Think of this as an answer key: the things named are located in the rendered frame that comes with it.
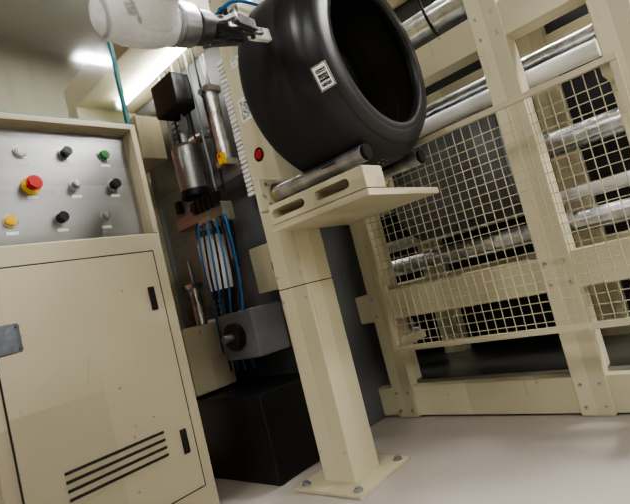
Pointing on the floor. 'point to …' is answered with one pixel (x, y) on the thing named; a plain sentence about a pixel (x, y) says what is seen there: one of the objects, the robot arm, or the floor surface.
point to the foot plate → (388, 464)
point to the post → (310, 312)
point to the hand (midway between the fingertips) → (258, 34)
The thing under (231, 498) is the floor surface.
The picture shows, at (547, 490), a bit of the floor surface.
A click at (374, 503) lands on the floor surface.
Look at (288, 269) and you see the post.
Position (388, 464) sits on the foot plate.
